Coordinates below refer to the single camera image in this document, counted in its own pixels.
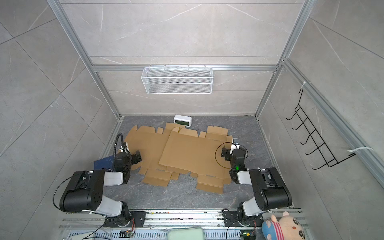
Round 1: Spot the lower flat cardboard sheet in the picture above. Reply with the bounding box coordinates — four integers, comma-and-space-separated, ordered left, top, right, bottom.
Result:
125, 123, 184, 187

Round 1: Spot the white digital clock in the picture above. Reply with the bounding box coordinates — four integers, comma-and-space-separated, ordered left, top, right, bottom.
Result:
174, 115, 192, 127

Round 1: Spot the aluminium rail base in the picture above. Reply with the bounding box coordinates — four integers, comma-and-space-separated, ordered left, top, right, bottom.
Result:
53, 209, 314, 240

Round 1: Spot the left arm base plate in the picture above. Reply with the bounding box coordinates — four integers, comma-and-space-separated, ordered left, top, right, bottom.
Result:
103, 211, 147, 228

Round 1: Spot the white wire mesh basket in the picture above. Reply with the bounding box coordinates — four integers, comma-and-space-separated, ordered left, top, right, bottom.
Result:
141, 67, 214, 95

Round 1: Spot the pink plush pig toy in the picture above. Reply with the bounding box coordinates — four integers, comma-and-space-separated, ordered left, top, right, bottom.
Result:
262, 212, 306, 240

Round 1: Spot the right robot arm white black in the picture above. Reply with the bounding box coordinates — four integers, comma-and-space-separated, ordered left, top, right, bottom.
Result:
219, 144, 293, 225

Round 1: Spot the black wire hook rack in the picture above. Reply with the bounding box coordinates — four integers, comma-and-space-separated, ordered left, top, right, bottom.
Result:
286, 89, 356, 171

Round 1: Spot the blue book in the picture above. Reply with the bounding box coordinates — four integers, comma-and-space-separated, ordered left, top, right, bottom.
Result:
94, 156, 114, 172

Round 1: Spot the pale green box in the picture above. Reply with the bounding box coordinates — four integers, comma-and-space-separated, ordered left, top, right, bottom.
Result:
167, 228, 206, 240

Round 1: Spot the cardboard box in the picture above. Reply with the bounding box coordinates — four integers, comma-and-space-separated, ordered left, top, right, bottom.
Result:
159, 126, 233, 194

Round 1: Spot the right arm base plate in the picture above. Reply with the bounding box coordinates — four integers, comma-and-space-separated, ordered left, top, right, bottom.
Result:
221, 209, 264, 227

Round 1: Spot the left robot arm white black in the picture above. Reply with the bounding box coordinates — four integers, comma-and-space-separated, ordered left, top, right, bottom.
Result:
57, 151, 142, 228

